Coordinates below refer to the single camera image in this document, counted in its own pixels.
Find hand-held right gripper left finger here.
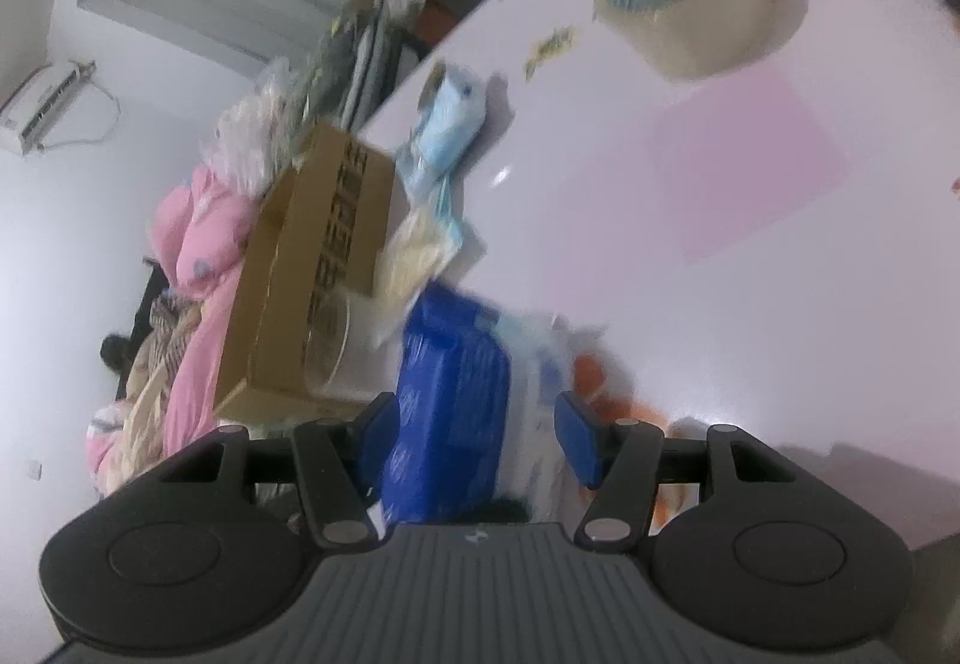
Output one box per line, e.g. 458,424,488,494
154,390,400,549

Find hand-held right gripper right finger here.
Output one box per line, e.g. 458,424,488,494
553,390,800,549

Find clear plastic pack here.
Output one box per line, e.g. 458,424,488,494
495,311,601,522

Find blue wipes packet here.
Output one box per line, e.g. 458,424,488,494
381,285,518,526

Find cardboard box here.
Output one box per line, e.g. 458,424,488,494
212,116,398,425

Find cream knitted cloth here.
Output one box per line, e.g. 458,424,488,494
373,210,462,328

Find blue face mask pack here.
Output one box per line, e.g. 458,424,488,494
394,60,488,260

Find orange white soft toy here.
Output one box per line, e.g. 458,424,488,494
574,353,698,530

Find brown plaid blanket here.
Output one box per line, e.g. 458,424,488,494
124,293,203,485

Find pink quilt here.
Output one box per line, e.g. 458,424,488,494
84,165,260,485

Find dark bed headboard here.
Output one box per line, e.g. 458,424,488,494
101,259,170,395

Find clear plastic bag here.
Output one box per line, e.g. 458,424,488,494
199,60,316,196

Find grey patterned pillow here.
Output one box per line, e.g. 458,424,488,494
296,0,391,133

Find beige tape roll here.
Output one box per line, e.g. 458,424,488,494
594,0,811,82

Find white air conditioner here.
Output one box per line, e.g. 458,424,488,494
0,60,98,157

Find air conditioner cable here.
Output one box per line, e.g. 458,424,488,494
41,83,121,151

